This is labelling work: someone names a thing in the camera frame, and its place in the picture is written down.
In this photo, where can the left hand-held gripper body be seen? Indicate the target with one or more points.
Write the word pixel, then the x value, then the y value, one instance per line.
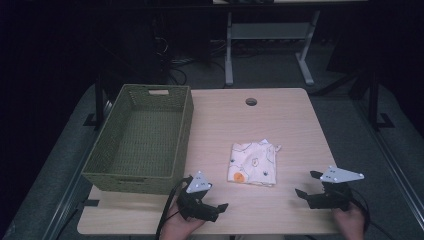
pixel 195 196

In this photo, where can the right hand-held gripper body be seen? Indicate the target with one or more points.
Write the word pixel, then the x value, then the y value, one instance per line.
pixel 335 191

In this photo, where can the white patterned cloth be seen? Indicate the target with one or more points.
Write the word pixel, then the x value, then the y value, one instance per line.
pixel 253 163

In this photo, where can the green woven basket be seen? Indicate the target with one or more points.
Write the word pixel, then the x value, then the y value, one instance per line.
pixel 146 140

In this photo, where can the person's left hand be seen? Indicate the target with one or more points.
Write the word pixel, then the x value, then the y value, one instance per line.
pixel 178 225

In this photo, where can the person's right hand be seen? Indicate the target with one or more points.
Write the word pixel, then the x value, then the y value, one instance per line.
pixel 350 221

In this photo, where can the black metal stand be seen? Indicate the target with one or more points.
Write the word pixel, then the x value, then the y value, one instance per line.
pixel 375 100
pixel 99 100

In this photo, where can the grey metal floor rail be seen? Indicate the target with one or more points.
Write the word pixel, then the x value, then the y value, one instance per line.
pixel 395 173
pixel 71 186

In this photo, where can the grey metal desk frame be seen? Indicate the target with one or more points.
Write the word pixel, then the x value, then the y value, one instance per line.
pixel 266 31

